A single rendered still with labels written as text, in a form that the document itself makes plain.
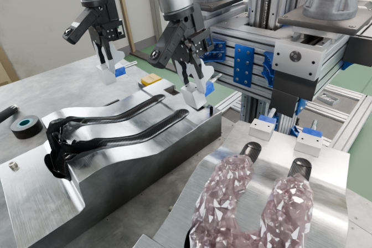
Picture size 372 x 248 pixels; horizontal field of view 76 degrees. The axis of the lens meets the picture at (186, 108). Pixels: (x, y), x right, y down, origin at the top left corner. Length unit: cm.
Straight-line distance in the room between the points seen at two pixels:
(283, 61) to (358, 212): 43
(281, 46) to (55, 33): 257
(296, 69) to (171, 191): 50
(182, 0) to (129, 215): 46
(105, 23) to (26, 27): 223
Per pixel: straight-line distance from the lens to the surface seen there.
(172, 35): 54
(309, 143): 59
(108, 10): 75
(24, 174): 67
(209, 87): 65
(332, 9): 85
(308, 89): 84
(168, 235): 45
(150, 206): 56
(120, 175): 52
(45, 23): 298
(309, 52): 76
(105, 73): 78
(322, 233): 45
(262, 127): 61
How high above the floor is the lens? 127
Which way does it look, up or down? 36 degrees down
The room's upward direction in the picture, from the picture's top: 5 degrees counter-clockwise
